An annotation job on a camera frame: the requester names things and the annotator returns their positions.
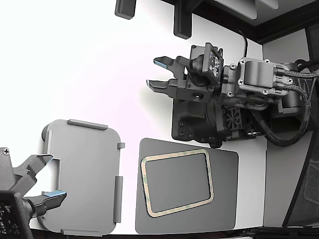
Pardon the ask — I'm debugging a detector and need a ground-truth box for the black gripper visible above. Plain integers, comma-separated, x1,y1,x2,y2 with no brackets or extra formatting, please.
146,44,242,105

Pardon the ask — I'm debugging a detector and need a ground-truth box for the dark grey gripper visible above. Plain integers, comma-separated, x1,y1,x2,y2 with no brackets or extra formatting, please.
0,146,68,218

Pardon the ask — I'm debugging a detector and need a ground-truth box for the beige rectangular adhesive frame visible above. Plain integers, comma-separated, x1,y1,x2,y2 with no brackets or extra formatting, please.
141,148,215,219

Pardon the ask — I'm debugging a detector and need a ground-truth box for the black six-joint robot arm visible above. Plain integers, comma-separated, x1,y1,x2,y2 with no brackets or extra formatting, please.
206,56,319,150

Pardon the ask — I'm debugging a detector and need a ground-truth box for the grey plastic holder tray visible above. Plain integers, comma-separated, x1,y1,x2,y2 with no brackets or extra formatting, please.
41,119,125,237

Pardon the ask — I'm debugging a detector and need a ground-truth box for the light grey panel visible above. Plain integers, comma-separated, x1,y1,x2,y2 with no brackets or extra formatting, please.
214,0,280,20

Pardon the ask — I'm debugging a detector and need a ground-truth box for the dark grey mat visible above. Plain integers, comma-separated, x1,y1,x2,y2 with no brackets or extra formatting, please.
134,137,239,235

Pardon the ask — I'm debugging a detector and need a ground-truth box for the dark tinted side panel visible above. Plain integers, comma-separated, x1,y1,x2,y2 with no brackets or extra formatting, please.
283,24,319,227

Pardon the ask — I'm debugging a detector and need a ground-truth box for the black camera module with mount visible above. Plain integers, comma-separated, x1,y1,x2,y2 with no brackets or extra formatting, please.
0,190,34,239

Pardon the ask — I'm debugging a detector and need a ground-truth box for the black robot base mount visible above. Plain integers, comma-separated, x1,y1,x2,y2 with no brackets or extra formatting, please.
171,98,222,149

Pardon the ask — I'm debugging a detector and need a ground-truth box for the long dark grey bracket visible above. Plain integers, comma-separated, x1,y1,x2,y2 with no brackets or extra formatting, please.
173,0,193,40

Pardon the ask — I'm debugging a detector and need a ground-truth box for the small dark grey bracket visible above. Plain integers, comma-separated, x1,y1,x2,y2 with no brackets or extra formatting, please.
114,0,137,20

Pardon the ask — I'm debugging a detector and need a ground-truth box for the thin black cable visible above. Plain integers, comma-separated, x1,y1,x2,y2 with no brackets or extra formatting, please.
235,27,249,59

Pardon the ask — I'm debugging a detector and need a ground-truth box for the black enclosure frame beam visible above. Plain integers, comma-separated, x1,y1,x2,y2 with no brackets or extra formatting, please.
161,0,319,45

